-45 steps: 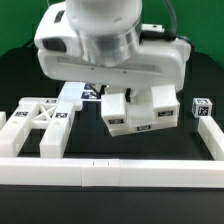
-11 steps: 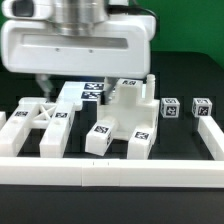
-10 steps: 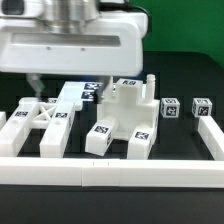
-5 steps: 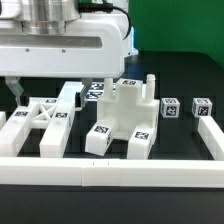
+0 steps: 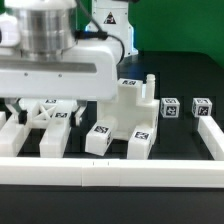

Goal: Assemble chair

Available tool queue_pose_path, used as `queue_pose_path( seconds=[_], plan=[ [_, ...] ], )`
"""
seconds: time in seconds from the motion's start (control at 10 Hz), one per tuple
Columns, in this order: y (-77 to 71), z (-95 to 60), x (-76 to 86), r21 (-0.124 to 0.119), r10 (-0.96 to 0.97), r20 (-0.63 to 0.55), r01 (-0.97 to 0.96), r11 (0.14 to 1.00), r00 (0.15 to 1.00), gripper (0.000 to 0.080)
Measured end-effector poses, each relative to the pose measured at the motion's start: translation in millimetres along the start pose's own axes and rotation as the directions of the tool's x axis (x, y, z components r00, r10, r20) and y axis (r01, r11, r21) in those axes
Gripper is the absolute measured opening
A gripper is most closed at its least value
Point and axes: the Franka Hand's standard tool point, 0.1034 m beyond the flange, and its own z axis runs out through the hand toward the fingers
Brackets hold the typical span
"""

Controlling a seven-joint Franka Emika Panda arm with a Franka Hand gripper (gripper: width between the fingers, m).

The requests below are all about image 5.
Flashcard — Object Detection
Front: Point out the white fence bar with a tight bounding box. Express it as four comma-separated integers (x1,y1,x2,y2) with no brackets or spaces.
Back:
0,157,224,188
0,111,6,130
198,116,224,161

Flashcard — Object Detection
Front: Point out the white front fence bar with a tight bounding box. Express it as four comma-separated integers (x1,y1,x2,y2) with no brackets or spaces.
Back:
0,157,224,188

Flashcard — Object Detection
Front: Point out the white tagged cube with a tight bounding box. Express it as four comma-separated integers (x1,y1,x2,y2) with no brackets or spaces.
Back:
160,98,180,118
192,98,212,117

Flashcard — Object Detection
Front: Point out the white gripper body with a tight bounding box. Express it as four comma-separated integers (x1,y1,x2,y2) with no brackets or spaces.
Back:
0,13,122,102

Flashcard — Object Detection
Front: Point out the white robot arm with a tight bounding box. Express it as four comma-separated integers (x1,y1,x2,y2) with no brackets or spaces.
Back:
0,0,136,124

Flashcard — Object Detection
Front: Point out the white right fence bar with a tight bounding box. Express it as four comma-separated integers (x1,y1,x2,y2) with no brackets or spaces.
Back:
198,116,224,161

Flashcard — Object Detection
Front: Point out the white chair seat part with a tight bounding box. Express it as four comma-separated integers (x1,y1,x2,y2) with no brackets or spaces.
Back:
97,74,160,140

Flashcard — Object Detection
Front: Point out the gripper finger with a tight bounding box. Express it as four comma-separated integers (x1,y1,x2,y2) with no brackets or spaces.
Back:
70,100,87,127
4,98,28,125

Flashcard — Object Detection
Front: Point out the white left fence bar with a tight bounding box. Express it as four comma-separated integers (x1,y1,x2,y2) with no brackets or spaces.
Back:
0,111,6,130

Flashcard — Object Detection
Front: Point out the white chair back frame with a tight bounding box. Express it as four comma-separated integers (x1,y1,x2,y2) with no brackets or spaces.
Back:
0,99,76,158

